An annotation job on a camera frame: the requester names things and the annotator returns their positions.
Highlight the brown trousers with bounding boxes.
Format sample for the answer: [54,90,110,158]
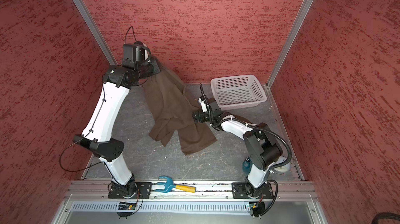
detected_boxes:
[142,61,217,155]

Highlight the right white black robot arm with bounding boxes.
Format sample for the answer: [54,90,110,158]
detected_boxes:
[193,96,292,199]

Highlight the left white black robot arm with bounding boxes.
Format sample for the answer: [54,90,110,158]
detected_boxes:
[73,57,160,199]

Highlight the white plastic basket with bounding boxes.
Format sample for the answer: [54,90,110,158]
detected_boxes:
[210,75,267,111]

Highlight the teal small bottle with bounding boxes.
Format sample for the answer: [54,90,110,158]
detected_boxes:
[242,157,253,175]

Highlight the blue yellow garden fork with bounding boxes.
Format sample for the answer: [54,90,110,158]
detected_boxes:
[155,176,196,193]

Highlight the white round alarm clock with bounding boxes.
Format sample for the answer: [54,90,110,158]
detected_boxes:
[270,156,291,175]

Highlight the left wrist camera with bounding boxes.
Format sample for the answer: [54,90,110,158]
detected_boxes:
[122,41,151,70]

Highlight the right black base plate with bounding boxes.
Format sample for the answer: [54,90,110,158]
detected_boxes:
[231,182,274,200]

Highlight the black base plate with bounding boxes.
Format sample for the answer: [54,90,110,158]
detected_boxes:
[108,182,153,199]
[231,182,274,200]

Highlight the left aluminium corner post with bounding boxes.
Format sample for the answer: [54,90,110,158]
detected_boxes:
[72,0,117,65]

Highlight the aluminium corner post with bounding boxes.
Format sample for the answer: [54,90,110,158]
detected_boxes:
[266,0,314,89]
[72,0,117,65]

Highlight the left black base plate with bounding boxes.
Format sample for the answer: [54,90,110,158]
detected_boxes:
[108,182,153,199]

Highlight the white slotted cable duct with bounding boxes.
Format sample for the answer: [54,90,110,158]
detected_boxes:
[71,201,250,215]

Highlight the right aluminium corner post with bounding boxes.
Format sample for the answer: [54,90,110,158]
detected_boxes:
[266,0,314,89]

